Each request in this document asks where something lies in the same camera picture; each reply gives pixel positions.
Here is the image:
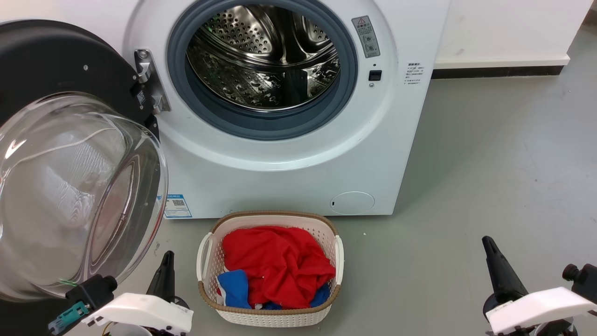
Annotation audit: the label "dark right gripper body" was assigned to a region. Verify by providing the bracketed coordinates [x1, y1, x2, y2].
[487, 317, 579, 336]

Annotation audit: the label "blue energy label sticker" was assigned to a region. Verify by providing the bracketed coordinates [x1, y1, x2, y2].
[163, 194, 193, 219]

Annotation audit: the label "perforated steel drum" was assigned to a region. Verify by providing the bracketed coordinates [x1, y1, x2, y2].
[186, 4, 341, 112]

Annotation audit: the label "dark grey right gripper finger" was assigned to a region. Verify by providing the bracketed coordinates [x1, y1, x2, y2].
[482, 236, 528, 303]

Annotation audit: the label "small printed text sticker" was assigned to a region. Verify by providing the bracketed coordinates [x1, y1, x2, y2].
[404, 62, 425, 85]

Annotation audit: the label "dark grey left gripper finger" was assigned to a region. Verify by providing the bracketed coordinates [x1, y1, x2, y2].
[147, 251, 175, 301]

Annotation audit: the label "grey warning sticker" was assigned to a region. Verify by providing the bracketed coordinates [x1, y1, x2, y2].
[351, 16, 381, 59]

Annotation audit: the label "black baseboard strip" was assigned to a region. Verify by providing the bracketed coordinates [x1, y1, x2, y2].
[431, 66, 564, 79]

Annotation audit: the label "metal door hinge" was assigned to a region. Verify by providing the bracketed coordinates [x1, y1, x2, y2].
[134, 49, 172, 115]

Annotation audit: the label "black glass washing machine door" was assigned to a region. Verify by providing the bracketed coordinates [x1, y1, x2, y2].
[0, 20, 169, 336]

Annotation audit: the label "red garment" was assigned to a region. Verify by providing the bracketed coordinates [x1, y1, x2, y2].
[222, 226, 336, 309]

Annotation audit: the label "round white filter cover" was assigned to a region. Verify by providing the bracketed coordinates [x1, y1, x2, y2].
[330, 191, 375, 216]

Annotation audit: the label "white front-load washing machine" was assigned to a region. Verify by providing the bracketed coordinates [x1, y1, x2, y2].
[121, 0, 452, 220]

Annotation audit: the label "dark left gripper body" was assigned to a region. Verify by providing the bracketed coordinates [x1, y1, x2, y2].
[102, 322, 182, 336]

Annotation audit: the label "white woven-rim laundry basket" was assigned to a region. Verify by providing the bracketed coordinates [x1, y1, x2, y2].
[196, 210, 345, 327]

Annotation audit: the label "blue garment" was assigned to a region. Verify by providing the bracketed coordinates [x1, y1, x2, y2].
[217, 269, 332, 310]

